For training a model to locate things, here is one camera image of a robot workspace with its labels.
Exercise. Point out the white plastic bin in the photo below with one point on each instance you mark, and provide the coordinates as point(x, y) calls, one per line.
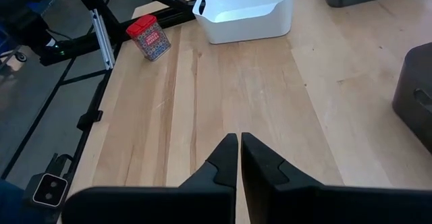
point(249, 28)

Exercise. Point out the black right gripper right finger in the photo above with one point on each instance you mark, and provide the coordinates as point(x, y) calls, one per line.
point(337, 207)

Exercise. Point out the black depth camera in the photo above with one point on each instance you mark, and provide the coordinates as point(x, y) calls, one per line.
point(47, 190)

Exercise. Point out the silver aluminium bar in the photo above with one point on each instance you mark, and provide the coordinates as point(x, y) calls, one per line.
point(103, 42)

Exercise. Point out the red-lidded spice tin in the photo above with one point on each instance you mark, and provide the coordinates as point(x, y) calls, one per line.
point(152, 43)

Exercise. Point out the black frame bracket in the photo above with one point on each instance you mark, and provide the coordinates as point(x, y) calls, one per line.
point(89, 118)

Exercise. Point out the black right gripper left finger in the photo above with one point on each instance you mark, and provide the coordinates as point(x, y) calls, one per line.
point(152, 207)

